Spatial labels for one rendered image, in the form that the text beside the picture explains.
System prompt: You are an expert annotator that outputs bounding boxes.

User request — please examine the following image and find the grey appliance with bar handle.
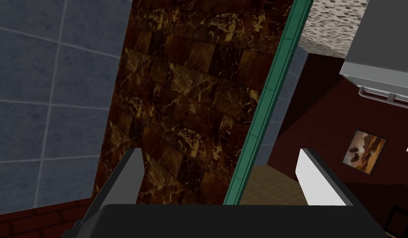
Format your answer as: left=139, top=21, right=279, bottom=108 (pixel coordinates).
left=339, top=0, right=408, bottom=110

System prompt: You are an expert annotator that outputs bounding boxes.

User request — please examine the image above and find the framed brown landscape picture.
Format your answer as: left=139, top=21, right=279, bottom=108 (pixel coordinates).
left=342, top=129, right=388, bottom=175

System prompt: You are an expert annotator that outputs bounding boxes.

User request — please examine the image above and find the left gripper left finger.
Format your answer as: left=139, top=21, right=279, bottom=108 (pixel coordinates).
left=80, top=148, right=145, bottom=225

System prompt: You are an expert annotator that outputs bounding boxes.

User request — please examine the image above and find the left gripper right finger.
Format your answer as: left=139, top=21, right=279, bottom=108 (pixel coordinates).
left=295, top=148, right=355, bottom=206

